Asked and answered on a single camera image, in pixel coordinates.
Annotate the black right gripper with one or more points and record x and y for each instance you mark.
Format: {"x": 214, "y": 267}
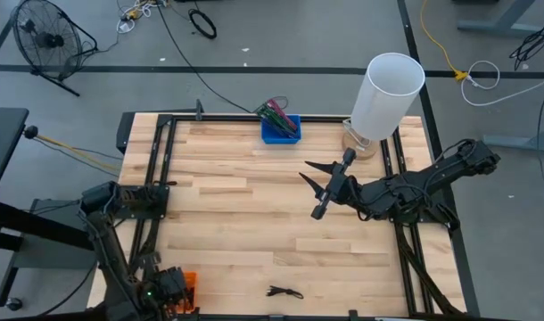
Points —
{"x": 343, "y": 187}

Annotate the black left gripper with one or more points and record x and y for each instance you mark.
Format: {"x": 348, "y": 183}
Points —
{"x": 171, "y": 287}

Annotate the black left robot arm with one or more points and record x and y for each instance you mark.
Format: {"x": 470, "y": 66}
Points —
{"x": 111, "y": 249}

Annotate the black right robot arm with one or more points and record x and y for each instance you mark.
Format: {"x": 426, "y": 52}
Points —
{"x": 432, "y": 178}

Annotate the orange plastic bin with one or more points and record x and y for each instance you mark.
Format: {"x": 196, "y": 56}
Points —
{"x": 191, "y": 281}

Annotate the blue plastic bin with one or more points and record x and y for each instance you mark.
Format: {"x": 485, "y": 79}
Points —
{"x": 276, "y": 137}

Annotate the black table clamp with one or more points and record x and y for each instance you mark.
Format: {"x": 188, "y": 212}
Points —
{"x": 200, "y": 109}

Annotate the black caster wheel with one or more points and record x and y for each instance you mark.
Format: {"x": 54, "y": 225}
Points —
{"x": 14, "y": 304}

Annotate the grey desk foot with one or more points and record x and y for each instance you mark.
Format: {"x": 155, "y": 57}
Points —
{"x": 517, "y": 143}

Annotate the black ball knob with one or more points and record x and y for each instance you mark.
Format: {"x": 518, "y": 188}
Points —
{"x": 30, "y": 132}

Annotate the black side desk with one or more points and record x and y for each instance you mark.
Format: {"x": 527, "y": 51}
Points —
{"x": 4, "y": 147}

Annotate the grey desk leg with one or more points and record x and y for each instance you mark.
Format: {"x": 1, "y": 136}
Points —
{"x": 504, "y": 24}

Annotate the black floor fan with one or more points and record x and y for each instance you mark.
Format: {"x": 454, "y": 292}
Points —
{"x": 46, "y": 41}

